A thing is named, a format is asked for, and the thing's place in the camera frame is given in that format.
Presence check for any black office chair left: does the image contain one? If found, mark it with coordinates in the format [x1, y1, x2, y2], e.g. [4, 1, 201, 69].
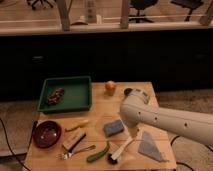
[26, 0, 54, 11]

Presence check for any black cable left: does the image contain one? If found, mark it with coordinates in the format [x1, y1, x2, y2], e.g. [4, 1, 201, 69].
[0, 117, 38, 171]

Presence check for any grey folded cloth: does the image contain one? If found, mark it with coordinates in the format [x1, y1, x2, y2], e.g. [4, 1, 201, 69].
[138, 131, 167, 162]

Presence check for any green plastic tray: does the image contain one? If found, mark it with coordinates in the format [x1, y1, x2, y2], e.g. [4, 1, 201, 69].
[37, 76, 92, 113]

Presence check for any black office chair right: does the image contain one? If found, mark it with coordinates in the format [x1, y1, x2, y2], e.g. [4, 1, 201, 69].
[171, 0, 203, 22]

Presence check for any brown food pile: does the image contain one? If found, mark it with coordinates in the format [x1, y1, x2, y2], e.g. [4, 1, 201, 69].
[46, 88, 65, 105]

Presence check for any dark red bowl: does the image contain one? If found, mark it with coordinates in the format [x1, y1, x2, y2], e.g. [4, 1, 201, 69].
[33, 121, 62, 149]

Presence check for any black cable right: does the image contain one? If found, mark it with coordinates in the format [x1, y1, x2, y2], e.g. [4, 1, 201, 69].
[170, 134, 213, 171]

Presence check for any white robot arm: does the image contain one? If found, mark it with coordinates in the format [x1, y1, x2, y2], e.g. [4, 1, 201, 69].
[120, 89, 213, 147]

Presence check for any black cable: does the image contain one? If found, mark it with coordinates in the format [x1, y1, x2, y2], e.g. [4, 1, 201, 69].
[0, 117, 38, 171]
[170, 134, 213, 171]

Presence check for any blue sponge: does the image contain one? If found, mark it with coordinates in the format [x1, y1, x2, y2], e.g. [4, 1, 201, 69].
[103, 120, 124, 137]

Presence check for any dark metal cup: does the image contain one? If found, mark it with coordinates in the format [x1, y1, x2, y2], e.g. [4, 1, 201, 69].
[124, 88, 133, 96]

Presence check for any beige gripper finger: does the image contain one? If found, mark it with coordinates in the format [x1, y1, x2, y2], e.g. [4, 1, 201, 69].
[129, 127, 139, 139]

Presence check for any orange apple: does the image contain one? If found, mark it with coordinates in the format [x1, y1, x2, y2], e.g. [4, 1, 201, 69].
[105, 81, 116, 95]

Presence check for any white dish brush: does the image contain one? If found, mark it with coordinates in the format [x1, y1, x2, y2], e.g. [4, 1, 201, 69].
[107, 136, 133, 165]

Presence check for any green cucumber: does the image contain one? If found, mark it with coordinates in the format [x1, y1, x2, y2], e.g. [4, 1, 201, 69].
[86, 141, 110, 163]

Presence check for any black office chair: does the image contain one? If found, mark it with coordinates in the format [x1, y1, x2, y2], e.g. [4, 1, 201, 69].
[171, 0, 203, 22]
[129, 0, 158, 23]
[26, 0, 54, 11]

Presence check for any yellow banana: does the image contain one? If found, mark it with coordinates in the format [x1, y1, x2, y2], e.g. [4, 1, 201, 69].
[65, 120, 89, 132]

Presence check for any wooden block brush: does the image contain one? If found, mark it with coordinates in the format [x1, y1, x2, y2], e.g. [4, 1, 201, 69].
[62, 128, 86, 151]

